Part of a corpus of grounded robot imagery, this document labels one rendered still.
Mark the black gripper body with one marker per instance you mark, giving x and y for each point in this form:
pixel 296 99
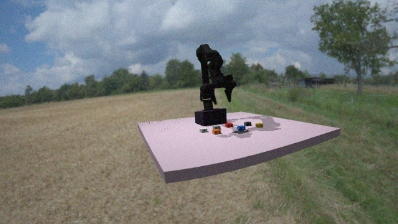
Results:
pixel 208 86

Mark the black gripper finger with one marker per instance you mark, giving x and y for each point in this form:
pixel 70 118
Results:
pixel 211 94
pixel 228 93

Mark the orange digit block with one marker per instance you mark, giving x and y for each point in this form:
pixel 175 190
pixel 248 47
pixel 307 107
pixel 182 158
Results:
pixel 216 131

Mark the blue block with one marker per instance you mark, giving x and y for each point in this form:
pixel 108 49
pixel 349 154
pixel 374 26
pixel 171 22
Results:
pixel 241 128

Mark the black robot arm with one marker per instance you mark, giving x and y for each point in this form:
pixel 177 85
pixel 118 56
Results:
pixel 205 54

